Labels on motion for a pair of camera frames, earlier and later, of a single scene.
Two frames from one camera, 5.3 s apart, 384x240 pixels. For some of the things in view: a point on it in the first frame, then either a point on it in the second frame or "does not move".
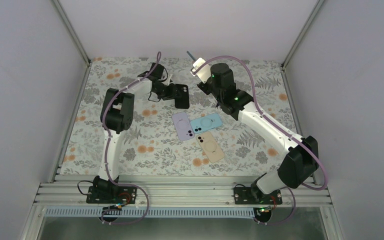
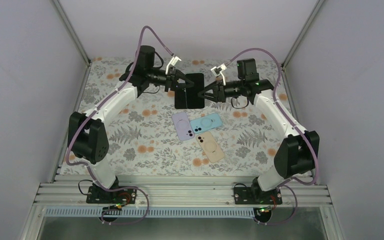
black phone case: [181, 96] does not move
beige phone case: [210, 146] does not move
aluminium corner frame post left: [74, 38] does not move
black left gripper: [171, 94] → [173, 75]
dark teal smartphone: [191, 55] → [193, 101]
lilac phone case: [182, 124] does not move
